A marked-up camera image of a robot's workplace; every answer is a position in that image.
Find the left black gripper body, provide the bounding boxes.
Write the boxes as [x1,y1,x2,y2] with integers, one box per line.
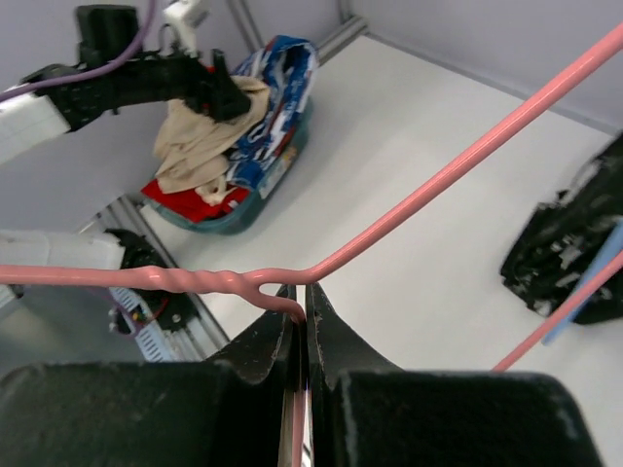
[160,53,213,112]

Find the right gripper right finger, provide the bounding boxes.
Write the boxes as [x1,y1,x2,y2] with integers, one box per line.
[306,283,400,389]

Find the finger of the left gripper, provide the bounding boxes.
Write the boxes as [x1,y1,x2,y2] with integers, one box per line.
[194,93,251,122]
[211,49,243,105]

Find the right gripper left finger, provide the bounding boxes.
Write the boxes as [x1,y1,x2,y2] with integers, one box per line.
[205,309,298,389]

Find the beige trousers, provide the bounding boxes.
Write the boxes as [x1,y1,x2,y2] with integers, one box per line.
[154,76,270,206]

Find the blue patterned trousers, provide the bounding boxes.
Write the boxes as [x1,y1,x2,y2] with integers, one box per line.
[225,35,319,190]

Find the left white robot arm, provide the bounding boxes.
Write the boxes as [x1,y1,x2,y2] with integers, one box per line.
[1,1,251,293]

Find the black patterned trousers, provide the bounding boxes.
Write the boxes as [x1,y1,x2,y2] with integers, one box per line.
[499,135,622,316]

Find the blue hanger holding trousers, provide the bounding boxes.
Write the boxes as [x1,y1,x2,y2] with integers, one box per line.
[541,222,622,345]

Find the red garment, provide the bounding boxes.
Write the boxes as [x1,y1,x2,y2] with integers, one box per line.
[141,180,250,223]

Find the teal laundry basket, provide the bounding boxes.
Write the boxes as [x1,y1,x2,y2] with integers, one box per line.
[145,99,314,235]

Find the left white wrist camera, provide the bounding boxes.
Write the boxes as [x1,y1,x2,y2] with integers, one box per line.
[163,0,210,56]

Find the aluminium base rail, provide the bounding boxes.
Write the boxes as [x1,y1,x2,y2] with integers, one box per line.
[95,196,229,361]

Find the aluminium frame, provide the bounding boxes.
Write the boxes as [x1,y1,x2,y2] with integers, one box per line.
[228,0,623,142]

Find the grey slotted cable duct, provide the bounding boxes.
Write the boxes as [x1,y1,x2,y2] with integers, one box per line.
[108,287,174,363]

